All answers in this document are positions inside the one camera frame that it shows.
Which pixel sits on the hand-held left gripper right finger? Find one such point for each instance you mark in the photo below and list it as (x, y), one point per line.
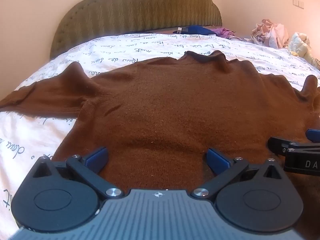
(218, 160)

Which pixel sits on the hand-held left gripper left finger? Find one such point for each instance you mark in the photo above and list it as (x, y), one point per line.
(96, 158)

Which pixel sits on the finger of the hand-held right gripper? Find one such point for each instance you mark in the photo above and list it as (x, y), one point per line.
(280, 143)
(314, 134)

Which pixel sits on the brown knit sweater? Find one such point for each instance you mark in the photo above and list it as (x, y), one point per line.
(162, 100)

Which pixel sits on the pile of pink clothes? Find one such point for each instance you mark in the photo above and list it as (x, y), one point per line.
(272, 33)

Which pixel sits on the white script-printed blanket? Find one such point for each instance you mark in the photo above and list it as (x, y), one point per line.
(37, 135)

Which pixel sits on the pale quilted jacket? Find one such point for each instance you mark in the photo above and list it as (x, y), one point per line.
(301, 43)

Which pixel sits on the purple cloth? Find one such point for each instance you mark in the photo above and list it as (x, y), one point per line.
(222, 32)

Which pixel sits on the blue cloth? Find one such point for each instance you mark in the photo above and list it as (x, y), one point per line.
(200, 30)

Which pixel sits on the small white item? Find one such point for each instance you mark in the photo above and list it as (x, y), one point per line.
(178, 30)

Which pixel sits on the green upholstered headboard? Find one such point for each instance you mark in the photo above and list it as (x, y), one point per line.
(137, 5)

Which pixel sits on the double wall switch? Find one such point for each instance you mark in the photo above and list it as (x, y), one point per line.
(298, 3)

